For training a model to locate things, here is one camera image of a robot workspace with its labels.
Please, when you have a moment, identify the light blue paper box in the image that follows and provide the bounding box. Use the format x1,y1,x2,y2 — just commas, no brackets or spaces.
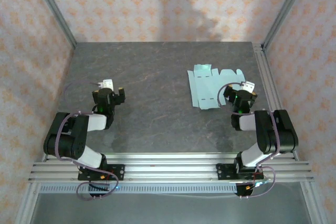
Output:
187,63,246,110

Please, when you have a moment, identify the small green circuit board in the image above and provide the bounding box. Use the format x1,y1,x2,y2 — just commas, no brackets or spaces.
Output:
252,178,271,189

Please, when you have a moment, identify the grey metal lower panel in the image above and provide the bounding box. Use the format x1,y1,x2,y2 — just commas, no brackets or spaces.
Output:
30,193,313,224

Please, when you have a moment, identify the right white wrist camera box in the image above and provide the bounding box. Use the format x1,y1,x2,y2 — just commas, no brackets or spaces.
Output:
240,81,256,93

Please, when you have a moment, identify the aluminium side rail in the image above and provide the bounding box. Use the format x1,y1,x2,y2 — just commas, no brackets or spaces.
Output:
253,42,299,161

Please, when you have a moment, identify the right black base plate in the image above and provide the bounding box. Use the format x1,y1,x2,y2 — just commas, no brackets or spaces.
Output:
215,163,264,182

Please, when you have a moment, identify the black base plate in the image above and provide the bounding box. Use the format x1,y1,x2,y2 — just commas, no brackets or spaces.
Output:
215,163,264,182
78,163,125,182

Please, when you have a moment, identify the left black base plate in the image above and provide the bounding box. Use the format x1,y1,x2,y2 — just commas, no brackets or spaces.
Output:
78,163,125,182

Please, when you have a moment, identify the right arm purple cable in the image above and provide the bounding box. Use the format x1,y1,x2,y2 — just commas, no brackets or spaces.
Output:
217,82,280,200

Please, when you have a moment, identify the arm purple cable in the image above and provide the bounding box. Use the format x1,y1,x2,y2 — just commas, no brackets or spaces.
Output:
217,82,280,200
56,80,119,201

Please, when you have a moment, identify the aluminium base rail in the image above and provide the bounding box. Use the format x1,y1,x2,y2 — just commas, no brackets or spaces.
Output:
27,152,315,183

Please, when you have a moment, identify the right aluminium frame post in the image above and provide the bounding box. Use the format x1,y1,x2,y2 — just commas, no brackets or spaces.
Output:
261,0,313,49

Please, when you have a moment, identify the aluminium frame post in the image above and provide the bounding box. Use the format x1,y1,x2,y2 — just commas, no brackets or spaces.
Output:
261,0,313,49
27,0,78,50

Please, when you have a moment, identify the left aluminium frame post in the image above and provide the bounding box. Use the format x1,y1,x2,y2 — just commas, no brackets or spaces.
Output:
27,0,78,50

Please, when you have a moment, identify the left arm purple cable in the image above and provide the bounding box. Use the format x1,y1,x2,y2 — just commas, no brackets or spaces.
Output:
56,80,119,201

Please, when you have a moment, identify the slotted grey cable duct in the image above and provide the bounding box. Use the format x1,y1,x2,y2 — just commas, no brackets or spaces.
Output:
39,184,238,194

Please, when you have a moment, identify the right aluminium frame leg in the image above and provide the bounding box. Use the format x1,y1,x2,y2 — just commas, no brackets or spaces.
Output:
299,182,322,224

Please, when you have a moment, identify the aluminium frame leg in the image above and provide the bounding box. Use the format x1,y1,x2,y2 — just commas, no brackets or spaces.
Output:
299,182,322,224
15,182,40,224

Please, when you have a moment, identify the left aluminium frame leg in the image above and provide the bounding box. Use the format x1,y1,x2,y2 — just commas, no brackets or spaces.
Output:
15,182,40,224

